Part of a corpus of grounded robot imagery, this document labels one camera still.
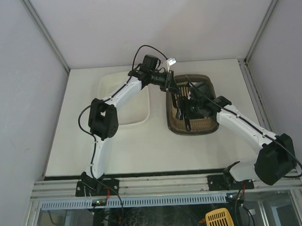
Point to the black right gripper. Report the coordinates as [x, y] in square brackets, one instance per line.
[188, 106]

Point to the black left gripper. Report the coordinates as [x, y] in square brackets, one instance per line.
[168, 81]

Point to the black litter scoop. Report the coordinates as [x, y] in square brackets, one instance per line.
[183, 111]

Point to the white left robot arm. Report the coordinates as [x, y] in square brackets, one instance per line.
[100, 118]

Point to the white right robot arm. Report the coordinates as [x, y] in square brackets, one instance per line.
[275, 157]

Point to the brown litter box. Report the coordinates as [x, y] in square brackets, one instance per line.
[203, 126]

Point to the white plastic tub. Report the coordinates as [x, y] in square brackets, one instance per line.
[136, 109]

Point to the yellow slotted scoop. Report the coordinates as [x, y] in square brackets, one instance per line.
[219, 217]

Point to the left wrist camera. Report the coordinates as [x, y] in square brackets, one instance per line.
[169, 62]

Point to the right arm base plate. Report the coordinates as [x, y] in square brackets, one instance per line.
[220, 182]

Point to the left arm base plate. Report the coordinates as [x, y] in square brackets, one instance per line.
[97, 188]

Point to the grey slotted cable duct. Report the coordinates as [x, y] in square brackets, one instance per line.
[129, 202]

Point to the aluminium frame rail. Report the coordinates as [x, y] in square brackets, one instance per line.
[146, 186]

